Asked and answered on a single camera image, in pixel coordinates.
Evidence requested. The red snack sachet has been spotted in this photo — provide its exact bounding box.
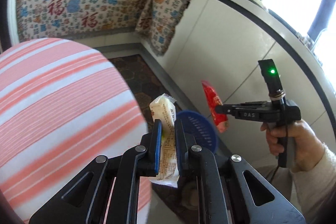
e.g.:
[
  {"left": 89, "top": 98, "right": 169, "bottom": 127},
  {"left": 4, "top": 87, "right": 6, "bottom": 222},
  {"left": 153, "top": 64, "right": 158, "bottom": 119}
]
[{"left": 201, "top": 81, "right": 229, "bottom": 133}]

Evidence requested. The blue plastic trash basket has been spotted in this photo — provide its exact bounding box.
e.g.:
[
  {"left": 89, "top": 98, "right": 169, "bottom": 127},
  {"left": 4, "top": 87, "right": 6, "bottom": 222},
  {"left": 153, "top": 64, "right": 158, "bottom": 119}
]
[{"left": 177, "top": 110, "right": 218, "bottom": 153}]

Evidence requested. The pink striped tablecloth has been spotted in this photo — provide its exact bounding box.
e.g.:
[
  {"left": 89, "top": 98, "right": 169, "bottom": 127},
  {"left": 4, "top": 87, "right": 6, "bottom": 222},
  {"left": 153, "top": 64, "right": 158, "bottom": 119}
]
[{"left": 1, "top": 38, "right": 147, "bottom": 223}]

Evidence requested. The person right hand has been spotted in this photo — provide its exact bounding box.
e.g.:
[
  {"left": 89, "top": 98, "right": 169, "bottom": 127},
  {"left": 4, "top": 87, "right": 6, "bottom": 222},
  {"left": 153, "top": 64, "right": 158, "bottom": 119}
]
[{"left": 260, "top": 120, "right": 325, "bottom": 172}]

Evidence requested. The small cream candy wrapper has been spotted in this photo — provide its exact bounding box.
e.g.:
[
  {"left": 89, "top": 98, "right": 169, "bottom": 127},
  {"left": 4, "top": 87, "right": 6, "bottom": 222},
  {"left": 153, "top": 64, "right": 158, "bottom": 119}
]
[{"left": 149, "top": 94, "right": 179, "bottom": 188}]

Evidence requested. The white counter cabinet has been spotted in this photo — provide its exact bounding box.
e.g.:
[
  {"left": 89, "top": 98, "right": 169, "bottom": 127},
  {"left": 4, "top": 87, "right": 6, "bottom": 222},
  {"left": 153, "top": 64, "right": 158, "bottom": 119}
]
[{"left": 156, "top": 0, "right": 335, "bottom": 150}]

